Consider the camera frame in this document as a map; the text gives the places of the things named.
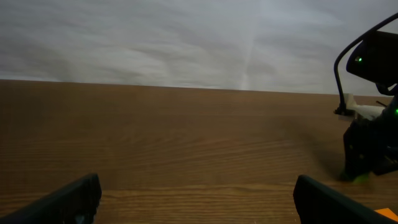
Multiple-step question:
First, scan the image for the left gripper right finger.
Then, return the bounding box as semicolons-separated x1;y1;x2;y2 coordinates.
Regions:
293;174;398;224

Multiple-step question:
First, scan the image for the black cable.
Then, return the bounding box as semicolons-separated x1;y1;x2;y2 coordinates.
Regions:
333;12;398;115

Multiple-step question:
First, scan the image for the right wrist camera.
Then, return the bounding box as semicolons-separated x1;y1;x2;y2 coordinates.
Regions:
337;93;386;122

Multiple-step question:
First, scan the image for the green cube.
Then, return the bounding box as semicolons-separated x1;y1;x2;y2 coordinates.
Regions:
338;172;371;184

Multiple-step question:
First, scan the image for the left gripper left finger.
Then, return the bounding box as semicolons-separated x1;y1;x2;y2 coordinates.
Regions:
0;173;103;224

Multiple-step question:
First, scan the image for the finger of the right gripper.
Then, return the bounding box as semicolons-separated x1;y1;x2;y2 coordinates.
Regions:
343;123;374;180

